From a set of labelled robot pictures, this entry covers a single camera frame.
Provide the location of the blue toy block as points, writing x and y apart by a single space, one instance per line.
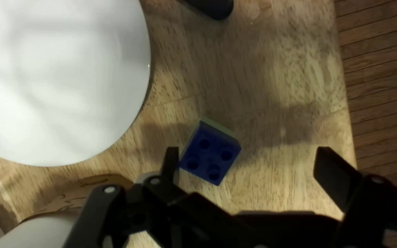
210 153

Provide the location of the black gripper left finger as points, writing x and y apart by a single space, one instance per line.
172 165

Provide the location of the white round plate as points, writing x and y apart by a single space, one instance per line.
48 73

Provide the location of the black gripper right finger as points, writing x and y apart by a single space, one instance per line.
337 179

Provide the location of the black clip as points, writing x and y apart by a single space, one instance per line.
210 7

